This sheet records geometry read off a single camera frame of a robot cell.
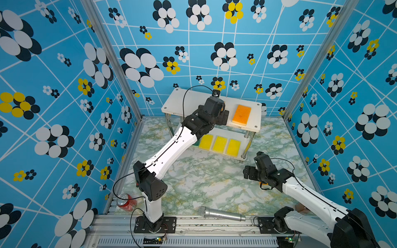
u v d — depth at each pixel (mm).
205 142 969
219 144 961
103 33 768
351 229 386
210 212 749
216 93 608
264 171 643
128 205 765
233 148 946
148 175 435
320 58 847
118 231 736
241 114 721
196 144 958
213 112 523
